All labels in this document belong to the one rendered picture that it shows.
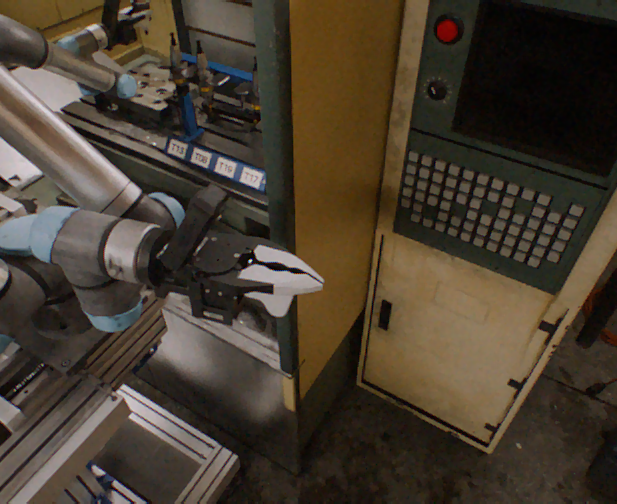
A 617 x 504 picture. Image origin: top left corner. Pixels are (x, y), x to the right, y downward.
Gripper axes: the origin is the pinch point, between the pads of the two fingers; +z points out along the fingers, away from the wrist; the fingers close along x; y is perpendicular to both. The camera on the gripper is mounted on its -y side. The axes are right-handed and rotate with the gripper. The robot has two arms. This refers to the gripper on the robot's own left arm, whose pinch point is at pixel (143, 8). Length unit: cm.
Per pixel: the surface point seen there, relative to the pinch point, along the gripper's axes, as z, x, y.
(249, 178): -18, 55, 39
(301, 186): -60, 106, -8
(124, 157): -26, 1, 46
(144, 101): -6.7, -4.1, 33.7
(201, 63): -11.1, 34.8, 6.5
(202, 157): -18, 34, 39
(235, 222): -23, 51, 58
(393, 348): -20, 117, 89
